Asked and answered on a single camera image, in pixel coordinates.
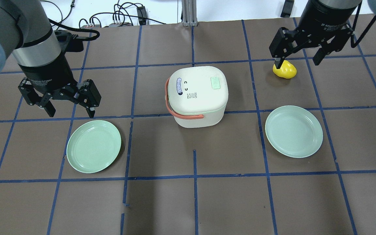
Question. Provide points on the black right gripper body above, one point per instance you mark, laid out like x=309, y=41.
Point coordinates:
x=325, y=19

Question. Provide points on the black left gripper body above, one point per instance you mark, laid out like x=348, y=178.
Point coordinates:
x=47, y=75

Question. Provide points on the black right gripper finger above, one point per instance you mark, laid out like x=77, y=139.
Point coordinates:
x=335, y=45
x=283, y=45

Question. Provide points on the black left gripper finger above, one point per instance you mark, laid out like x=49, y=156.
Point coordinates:
x=32, y=98
x=88, y=96

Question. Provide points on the white rice cooker orange handle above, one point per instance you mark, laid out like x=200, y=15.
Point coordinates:
x=197, y=96

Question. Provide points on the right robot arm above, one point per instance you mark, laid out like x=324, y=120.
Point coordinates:
x=335, y=12

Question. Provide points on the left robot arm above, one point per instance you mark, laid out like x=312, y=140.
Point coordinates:
x=39, y=45

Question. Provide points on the yellow toy bell pepper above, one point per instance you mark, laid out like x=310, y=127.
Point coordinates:
x=286, y=71

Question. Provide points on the green plate far from pepper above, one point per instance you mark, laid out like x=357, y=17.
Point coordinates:
x=93, y=146

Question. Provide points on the green plate near pepper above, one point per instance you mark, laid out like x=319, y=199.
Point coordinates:
x=293, y=131

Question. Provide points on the black power adapter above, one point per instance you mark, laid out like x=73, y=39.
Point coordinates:
x=142, y=15

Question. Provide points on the aluminium frame post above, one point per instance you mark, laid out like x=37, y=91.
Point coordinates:
x=189, y=13

